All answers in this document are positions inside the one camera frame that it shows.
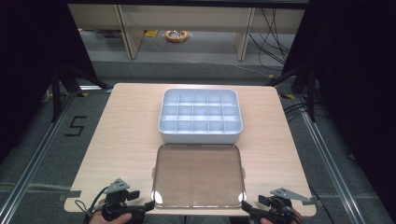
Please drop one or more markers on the light wooden bench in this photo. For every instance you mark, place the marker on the light wooden bench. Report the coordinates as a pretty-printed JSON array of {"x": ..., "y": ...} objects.
[{"x": 186, "y": 18}]

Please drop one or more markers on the white compartment storage box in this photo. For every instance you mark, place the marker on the white compartment storage box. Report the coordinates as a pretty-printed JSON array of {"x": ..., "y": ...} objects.
[{"x": 200, "y": 136}]

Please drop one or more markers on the transparent plastic box lid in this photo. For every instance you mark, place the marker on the transparent plastic box lid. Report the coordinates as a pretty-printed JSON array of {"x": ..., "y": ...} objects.
[{"x": 199, "y": 175}]

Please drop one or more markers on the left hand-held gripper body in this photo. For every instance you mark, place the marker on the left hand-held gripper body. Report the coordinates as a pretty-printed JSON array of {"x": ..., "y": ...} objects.
[{"x": 116, "y": 199}]

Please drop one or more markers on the black metal stand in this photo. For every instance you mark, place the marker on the black metal stand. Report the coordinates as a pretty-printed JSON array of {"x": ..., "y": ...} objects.
[
  {"x": 303, "y": 84},
  {"x": 62, "y": 84}
]

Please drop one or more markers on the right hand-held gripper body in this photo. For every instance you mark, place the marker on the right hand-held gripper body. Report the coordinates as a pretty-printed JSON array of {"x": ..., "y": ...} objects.
[{"x": 281, "y": 205}]

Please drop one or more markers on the aluminium floor rail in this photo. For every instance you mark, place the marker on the aluminium floor rail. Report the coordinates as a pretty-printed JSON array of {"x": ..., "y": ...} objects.
[
  {"x": 34, "y": 158},
  {"x": 330, "y": 161}
]

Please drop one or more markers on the black curtain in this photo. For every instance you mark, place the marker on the black curtain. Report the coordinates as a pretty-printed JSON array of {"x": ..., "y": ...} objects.
[
  {"x": 358, "y": 93},
  {"x": 34, "y": 68}
]

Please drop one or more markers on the person's left hand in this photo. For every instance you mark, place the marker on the person's left hand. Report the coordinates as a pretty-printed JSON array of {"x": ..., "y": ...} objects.
[{"x": 106, "y": 218}]

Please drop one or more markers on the person's right hand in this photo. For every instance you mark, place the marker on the person's right hand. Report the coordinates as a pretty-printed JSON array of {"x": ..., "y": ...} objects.
[{"x": 267, "y": 221}]

